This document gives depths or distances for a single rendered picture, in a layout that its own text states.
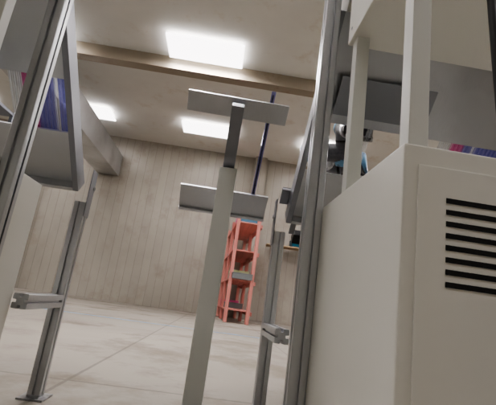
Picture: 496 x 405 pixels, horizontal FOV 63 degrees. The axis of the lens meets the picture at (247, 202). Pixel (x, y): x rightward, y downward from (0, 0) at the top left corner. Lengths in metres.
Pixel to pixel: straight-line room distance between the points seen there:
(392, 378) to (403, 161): 0.28
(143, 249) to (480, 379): 10.03
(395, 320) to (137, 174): 10.47
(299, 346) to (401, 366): 0.41
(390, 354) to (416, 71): 0.41
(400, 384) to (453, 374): 0.07
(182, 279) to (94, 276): 2.12
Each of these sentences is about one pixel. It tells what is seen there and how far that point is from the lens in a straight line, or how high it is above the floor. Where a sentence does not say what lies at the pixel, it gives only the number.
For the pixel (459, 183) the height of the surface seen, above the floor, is 0.57.
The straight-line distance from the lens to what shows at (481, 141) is 1.56.
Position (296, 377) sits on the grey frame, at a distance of 0.94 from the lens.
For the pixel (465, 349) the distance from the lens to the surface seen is 0.59.
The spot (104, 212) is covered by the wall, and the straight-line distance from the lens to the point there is 10.82.
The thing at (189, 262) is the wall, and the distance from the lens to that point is 10.27.
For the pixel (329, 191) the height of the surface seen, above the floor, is 0.80.
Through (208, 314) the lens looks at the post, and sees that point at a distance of 1.31.
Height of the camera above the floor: 0.37
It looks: 14 degrees up
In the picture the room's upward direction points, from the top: 8 degrees clockwise
